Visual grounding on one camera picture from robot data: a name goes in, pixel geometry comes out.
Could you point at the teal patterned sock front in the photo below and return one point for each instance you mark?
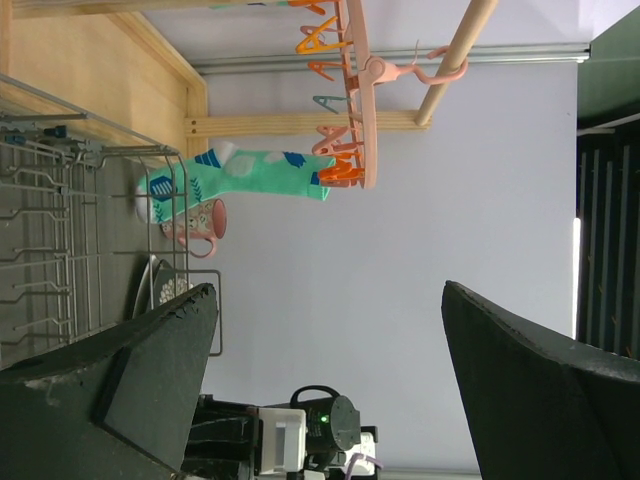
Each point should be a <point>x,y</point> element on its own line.
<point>171,190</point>

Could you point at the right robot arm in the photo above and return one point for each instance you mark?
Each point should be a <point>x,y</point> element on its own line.
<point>317,434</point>

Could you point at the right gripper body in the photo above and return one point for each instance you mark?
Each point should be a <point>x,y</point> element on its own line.
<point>222,441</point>

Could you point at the black floral square plate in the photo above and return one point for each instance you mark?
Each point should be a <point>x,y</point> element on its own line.
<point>159,283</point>

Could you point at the pink ceramic mug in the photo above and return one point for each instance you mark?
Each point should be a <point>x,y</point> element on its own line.
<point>200,229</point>

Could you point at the pink round clothes hanger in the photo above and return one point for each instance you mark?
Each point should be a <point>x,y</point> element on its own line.
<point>354,146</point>

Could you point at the grey wire dish rack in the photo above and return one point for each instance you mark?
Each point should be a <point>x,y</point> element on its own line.
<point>72,245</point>

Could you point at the wooden tray frame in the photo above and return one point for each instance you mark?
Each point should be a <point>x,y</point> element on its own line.
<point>107,58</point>

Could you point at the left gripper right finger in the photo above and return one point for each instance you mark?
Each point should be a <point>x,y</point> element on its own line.
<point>540,405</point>

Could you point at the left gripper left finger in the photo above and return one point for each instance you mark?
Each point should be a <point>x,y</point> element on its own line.
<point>116,405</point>

